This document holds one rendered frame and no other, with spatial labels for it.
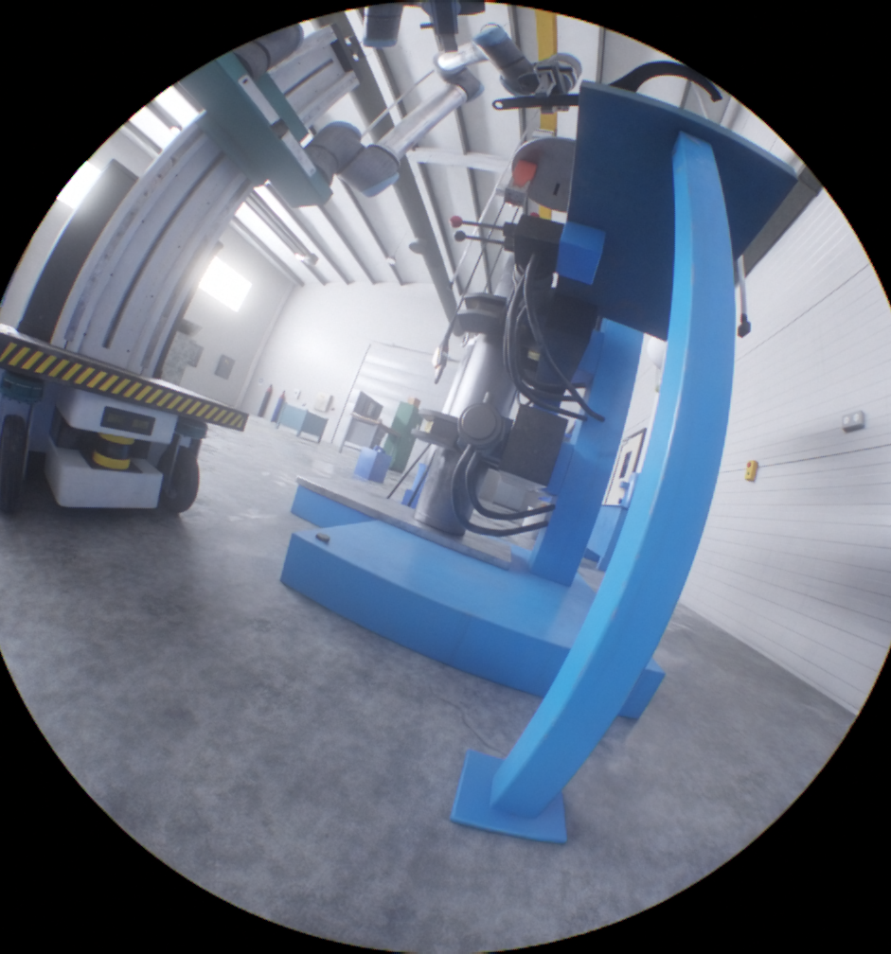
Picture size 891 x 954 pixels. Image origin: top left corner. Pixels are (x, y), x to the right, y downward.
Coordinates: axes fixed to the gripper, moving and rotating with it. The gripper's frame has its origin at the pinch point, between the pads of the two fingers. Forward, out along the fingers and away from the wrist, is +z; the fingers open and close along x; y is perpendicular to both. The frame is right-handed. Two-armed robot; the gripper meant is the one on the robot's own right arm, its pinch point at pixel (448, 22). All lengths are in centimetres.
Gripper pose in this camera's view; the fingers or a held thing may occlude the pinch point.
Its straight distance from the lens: 85.5
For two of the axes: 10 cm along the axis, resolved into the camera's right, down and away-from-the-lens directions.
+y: -9.9, 0.7, 0.9
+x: -0.8, 1.0, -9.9
